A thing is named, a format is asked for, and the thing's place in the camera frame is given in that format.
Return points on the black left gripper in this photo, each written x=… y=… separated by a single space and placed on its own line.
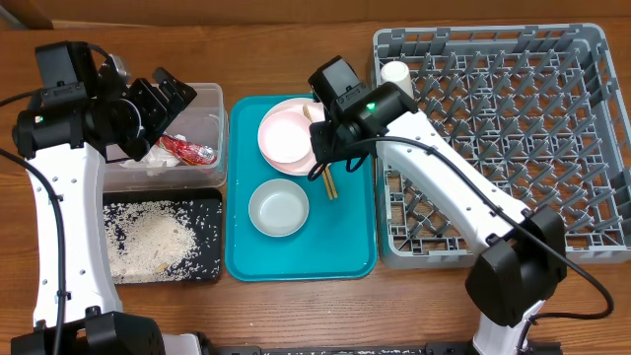
x=142 y=90

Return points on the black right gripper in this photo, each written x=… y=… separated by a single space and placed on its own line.
x=326 y=148

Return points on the wooden chopstick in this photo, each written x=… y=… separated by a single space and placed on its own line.
x=307 y=114
x=327 y=183

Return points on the small pink plate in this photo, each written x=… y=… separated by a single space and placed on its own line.
x=284 y=137

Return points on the white tissue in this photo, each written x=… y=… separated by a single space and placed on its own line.
x=155 y=162

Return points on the red snack wrapper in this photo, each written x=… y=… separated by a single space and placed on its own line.
x=189 y=153

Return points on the white bowl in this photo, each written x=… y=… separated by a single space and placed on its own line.
x=278 y=208

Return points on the cream cup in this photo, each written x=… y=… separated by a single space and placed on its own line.
x=398 y=73

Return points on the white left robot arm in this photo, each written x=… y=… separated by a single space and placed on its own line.
x=61 y=139

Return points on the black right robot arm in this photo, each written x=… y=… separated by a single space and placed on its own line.
x=520 y=253

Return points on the clear plastic waste bin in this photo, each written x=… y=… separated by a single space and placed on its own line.
x=204 y=122

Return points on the large pink plate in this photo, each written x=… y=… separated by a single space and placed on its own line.
x=303 y=167

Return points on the teal plastic tray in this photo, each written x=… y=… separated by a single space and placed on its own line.
x=339 y=238

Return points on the black tray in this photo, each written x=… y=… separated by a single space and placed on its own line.
x=212 y=197

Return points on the spilled rice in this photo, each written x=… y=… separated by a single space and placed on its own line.
x=148 y=239

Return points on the grey plastic dish rack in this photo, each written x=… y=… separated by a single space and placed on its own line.
x=538 y=110

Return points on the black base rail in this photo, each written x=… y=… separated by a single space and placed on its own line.
x=345 y=350

